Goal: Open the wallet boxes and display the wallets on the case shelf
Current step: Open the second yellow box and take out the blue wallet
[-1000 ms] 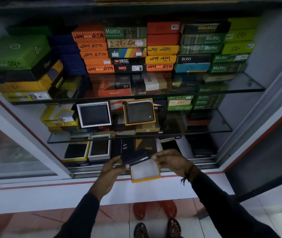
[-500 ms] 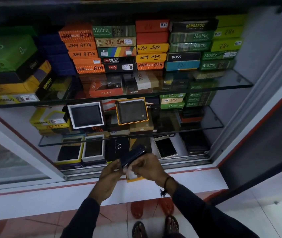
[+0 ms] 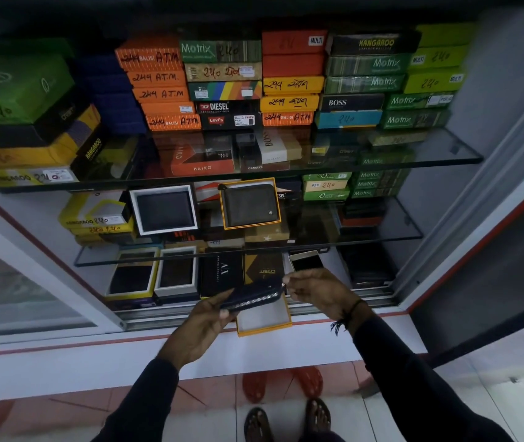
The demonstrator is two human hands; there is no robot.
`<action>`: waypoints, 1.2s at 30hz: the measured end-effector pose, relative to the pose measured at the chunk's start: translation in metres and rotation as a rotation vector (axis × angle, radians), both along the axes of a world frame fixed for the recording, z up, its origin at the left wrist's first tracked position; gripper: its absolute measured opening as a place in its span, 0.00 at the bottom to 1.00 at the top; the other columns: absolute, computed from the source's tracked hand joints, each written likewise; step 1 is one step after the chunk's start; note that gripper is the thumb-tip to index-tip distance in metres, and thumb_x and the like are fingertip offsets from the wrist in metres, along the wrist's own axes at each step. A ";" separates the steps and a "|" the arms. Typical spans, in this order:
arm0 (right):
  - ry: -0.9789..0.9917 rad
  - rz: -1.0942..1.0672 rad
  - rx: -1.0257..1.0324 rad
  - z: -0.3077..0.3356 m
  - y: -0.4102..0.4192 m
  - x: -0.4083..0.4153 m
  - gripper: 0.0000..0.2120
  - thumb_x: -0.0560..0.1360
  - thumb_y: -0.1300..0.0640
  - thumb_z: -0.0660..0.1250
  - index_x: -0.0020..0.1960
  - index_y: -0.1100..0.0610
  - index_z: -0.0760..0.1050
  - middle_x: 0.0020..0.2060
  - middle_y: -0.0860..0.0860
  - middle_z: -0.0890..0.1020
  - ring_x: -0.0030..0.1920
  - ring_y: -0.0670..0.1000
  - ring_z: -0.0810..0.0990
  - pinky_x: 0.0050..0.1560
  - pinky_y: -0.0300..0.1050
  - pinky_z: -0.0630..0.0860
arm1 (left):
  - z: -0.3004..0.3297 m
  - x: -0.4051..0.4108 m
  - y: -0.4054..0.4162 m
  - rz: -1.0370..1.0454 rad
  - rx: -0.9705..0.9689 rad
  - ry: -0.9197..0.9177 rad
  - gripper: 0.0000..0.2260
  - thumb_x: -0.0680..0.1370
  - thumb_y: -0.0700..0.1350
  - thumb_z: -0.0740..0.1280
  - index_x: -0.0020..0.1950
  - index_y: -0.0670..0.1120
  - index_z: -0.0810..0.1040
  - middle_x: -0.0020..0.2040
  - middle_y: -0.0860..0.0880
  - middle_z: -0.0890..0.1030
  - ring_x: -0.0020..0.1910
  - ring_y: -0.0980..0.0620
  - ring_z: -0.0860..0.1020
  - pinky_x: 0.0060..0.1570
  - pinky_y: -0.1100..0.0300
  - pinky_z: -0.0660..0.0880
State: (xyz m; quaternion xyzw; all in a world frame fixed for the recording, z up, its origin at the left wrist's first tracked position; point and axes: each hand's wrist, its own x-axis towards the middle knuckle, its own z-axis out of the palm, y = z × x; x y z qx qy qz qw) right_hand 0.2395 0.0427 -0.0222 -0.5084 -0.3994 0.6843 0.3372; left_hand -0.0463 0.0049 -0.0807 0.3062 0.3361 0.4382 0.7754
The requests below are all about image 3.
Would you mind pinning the person's left hand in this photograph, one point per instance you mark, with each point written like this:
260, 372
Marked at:
190, 329

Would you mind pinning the person's right hand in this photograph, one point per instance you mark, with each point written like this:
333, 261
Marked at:
329, 296

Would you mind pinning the person's left thumb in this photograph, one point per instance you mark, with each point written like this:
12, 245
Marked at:
216, 298

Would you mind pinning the person's right thumb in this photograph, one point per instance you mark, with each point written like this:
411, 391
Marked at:
296, 289

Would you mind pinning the dark blue zip wallet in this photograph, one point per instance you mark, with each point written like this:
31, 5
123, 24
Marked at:
255, 294

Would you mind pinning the person's left forearm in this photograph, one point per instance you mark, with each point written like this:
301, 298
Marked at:
142, 405

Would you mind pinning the person's right forearm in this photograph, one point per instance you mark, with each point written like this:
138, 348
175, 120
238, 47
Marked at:
409, 386

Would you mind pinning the black box with white letters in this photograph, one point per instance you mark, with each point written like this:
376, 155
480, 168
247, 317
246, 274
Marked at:
220, 273

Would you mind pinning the metal sliding door track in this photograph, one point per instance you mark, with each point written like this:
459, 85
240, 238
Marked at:
326, 310

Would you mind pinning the black and gold box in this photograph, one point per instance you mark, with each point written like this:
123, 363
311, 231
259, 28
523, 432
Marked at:
264, 269

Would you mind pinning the orange-edged empty box tray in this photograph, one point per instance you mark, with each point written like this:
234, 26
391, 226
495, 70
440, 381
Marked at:
266, 319

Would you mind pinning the small white-framed open box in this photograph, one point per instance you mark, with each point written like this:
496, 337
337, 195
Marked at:
175, 271

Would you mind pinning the black thread wristband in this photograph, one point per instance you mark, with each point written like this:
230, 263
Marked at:
352, 312

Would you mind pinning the tan box with star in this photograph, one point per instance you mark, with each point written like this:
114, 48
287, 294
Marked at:
266, 233

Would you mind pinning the pile of black wallets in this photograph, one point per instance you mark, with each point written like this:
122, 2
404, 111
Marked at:
368, 266

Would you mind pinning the yellow-framed open box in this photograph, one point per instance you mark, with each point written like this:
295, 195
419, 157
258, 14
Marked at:
130, 273

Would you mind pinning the red slipper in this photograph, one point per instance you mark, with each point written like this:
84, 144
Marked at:
253, 387
309, 382

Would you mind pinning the small green box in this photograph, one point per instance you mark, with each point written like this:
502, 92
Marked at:
326, 195
326, 176

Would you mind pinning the black wallet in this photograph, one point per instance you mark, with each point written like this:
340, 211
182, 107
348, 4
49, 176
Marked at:
164, 210

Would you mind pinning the lower glass shelf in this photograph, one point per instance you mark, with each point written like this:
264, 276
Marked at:
382, 232

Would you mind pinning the glass shelf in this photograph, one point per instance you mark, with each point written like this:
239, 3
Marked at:
382, 232
437, 154

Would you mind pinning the small cream box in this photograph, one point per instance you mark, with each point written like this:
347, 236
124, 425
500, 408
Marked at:
325, 185

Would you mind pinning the green striped box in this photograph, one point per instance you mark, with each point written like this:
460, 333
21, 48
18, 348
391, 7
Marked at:
375, 193
368, 65
377, 184
386, 160
421, 101
367, 84
220, 51
379, 174
414, 119

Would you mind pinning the person's right foot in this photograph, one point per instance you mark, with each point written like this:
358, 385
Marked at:
317, 416

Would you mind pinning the person's foot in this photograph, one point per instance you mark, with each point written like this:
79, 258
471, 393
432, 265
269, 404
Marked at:
317, 416
257, 425

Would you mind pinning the person's left foot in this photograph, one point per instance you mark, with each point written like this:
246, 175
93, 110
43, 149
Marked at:
257, 425

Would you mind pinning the orange and black box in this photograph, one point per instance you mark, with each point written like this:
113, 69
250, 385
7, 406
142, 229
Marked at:
202, 156

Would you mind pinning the black box with red label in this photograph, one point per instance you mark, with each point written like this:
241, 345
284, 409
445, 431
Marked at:
227, 108
229, 122

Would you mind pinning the light blue box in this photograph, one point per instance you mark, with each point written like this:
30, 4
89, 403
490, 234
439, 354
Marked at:
348, 119

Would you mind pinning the sliding glass door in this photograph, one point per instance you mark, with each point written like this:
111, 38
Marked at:
36, 280

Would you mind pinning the olive box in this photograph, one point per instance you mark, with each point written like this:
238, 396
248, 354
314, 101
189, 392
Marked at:
398, 138

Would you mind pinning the black and yellow box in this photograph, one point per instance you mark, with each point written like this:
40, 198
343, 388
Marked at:
100, 154

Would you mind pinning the upper glass shelf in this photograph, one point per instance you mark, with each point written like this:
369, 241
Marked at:
437, 154

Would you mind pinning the dark green rainbow-striped box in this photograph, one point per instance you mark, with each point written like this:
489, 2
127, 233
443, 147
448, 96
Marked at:
225, 91

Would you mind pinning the glass display counter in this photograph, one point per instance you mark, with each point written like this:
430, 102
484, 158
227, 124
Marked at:
506, 363

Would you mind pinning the red-orange box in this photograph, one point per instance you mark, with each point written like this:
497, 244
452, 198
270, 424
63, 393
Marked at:
294, 42
293, 65

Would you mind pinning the yellow box with white label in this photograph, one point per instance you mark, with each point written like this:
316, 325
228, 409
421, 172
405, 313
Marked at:
27, 177

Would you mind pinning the stack of dark blue boxes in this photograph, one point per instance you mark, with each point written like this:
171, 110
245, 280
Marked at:
112, 94

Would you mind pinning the large yellow box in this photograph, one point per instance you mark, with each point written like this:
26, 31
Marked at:
27, 154

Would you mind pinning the lime green box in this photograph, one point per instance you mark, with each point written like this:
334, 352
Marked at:
435, 81
439, 57
444, 35

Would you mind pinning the large green box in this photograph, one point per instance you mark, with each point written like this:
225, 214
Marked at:
13, 89

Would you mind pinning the white cabinet side frame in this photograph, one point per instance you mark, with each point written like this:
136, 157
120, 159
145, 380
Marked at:
483, 188

